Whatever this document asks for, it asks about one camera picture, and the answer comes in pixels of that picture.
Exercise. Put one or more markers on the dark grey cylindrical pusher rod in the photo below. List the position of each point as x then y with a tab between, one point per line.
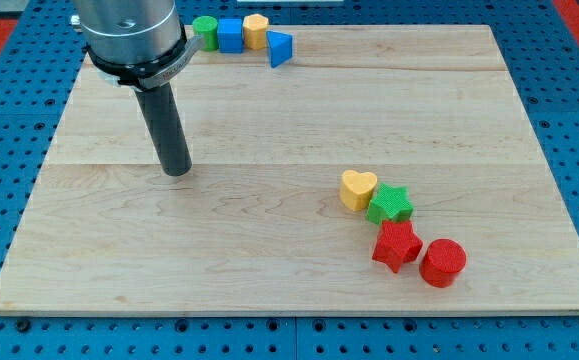
162	119

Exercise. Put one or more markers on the yellow heart block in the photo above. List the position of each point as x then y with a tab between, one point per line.
356	189

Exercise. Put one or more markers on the light wooden board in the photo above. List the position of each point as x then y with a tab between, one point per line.
256	227

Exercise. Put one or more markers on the red star block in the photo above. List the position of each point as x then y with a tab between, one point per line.
396	244

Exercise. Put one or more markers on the green star block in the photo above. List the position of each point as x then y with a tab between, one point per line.
389	203

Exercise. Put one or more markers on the blue triangle block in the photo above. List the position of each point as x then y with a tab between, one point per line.
279	47

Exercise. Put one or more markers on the yellow hexagon block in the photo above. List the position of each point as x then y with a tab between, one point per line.
255	27

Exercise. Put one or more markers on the blue cube block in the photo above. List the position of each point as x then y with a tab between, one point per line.
230	35

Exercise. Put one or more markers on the red cylinder block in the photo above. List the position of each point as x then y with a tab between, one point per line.
442	263

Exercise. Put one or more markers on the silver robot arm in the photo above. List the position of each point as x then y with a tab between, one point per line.
143	44

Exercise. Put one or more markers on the green cylinder block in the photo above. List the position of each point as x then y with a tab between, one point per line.
206	27

